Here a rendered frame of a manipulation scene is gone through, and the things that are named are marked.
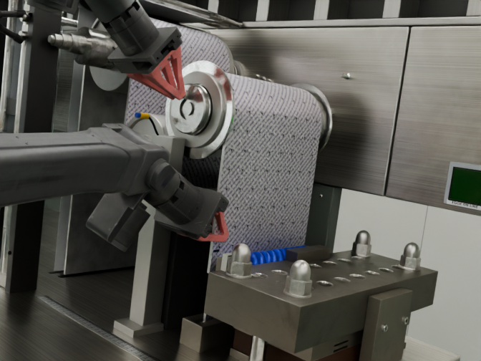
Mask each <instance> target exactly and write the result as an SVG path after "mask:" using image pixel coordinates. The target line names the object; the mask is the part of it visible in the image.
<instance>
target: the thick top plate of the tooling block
mask: <svg viewBox="0 0 481 361"><path fill-rule="evenodd" d="M351 251H352V250H349V251H340V252H336V253H330V258H329V259H321V260H315V261H307V263H308V265H309V266H310V269H311V276H310V280H312V285H311V297H310V298H306V299H302V298H295V297H290V296H288V295H286V294H284V293H283V290H284V289H285V286H286V277H287V276H289V275H290V270H291V267H292V265H293V262H290V261H286V260H284V261H275V262H270V263H264V264H256V265H252V269H251V274H252V277H251V278H250V279H237V278H233V277H231V276H228V275H226V271H222V270H218V271H209V273H208V285H207V291H206V297H205V308H204V313H205V314H207V315H209V316H211V317H214V318H216V319H219V320H220V321H222V322H225V323H227V324H229V325H231V326H234V327H236V328H238V329H241V330H243V331H244V332H247V333H249V334H251V335H253V336H256V337H258V338H260V339H262V340H265V341H267V342H269V343H271V344H273V345H275V346H277V347H280V348H282V349H284V350H287V351H289V352H291V353H293V354H295V353H297V352H301V351H303V350H307V349H309V348H312V347H315V346H317V345H321V344H323V343H325V342H329V341H332V340H335V339H337V338H340V337H343V336H346V335H348V334H351V333H354V332H358V331H359V330H362V329H364V323H365V319H366V310H367V304H368V300H369V296H371V295H374V294H378V293H382V292H386V291H389V290H392V289H397V288H400V287H403V288H405V289H410V290H412V291H413V292H412V300H411V305H410V310H409V313H410V312H414V311H416V310H418V309H422V308H425V307H428V306H430V305H433V301H434V293H435V288H436V283H437V275H438V271H435V270H433V269H428V268H425V267H422V266H421V267H420V271H409V270H405V269H401V268H399V267H398V266H399V262H400V260H396V259H392V258H389V257H386V256H381V255H378V254H374V253H371V257H362V256H356V255H353V254H351Z"/></svg>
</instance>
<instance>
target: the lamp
mask: <svg viewBox="0 0 481 361"><path fill-rule="evenodd" d="M450 199H454V200H458V201H465V202H470V203H476V204H481V172H477V171H471V170H463V169H458V168H455V171H454V175H453V180H452V188H451V193H450Z"/></svg>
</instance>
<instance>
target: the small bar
mask: <svg viewBox="0 0 481 361"><path fill-rule="evenodd" d="M330 253H331V248H329V247H326V246H322V245H316V246H306V247H300V248H294V249H286V257H285V260H286V261H290V262H293V263H294V262H295V261H298V260H304V261H306V262H307V261H315V260H321V259H329V258H330Z"/></svg>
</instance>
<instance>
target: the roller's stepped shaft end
mask: <svg viewBox="0 0 481 361"><path fill-rule="evenodd" d="M48 42H49V43H50V44H51V45H52V46H56V47H57V48H58V49H64V50H65V52H69V53H73V54H80V55H81V54H84V52H85V50H86V48H87V40H86V38H85V37H84V36H80V35H77V34H71V33H68V34H62V33H59V34H52V35H49V36H48Z"/></svg>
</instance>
